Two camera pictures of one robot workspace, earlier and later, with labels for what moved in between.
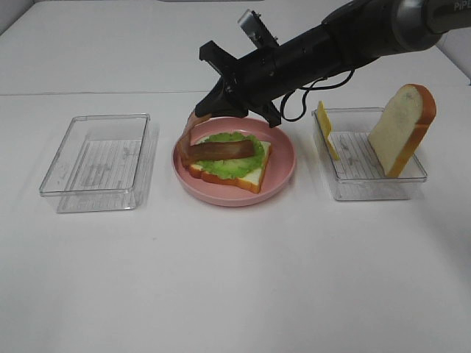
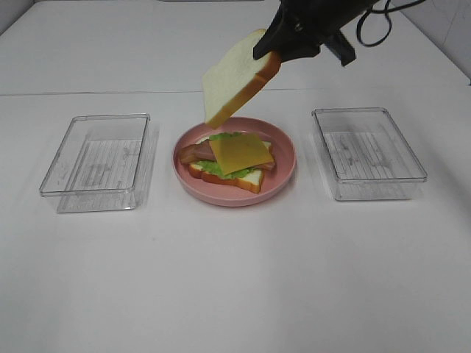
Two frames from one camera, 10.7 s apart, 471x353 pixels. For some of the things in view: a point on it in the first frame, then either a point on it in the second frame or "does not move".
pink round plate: x=278 y=170 does not move
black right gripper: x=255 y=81 to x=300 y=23
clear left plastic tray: x=104 y=164 does not move
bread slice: x=252 y=182 does not move
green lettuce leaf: x=233 y=167 does not move
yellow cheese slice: x=325 y=126 to x=241 y=153
